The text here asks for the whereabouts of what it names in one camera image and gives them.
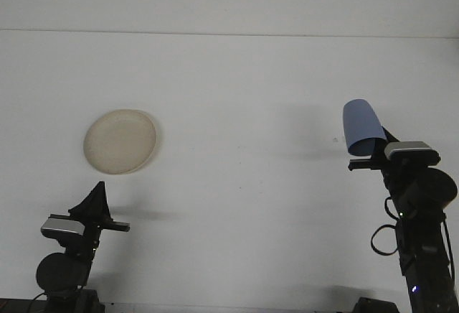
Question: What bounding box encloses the pale blue cup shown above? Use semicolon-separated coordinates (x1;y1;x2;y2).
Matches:
342;98;387;157

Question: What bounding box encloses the pale round plate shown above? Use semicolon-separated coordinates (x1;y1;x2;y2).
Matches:
83;108;162;176

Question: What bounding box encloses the dark robot platform edge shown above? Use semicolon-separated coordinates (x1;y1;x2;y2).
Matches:
0;296;49;313

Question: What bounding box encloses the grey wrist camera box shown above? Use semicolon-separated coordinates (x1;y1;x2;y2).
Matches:
39;218;87;238
384;141;441;167

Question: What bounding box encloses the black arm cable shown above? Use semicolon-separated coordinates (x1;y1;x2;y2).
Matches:
29;291;48;313
370;196;401;256

